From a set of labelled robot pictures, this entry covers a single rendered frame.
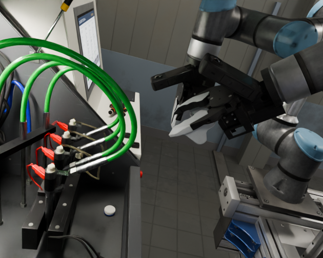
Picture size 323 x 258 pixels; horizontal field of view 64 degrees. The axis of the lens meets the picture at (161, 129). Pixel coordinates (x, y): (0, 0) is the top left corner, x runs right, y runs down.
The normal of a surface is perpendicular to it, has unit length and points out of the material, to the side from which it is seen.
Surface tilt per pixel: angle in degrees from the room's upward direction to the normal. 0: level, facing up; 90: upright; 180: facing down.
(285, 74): 71
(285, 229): 0
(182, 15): 90
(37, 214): 0
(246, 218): 90
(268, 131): 81
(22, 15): 90
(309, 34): 91
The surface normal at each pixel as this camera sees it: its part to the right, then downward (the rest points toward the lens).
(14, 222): 0.24, -0.86
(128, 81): -0.06, 0.45
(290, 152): -0.86, 0.04
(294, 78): -0.42, 0.21
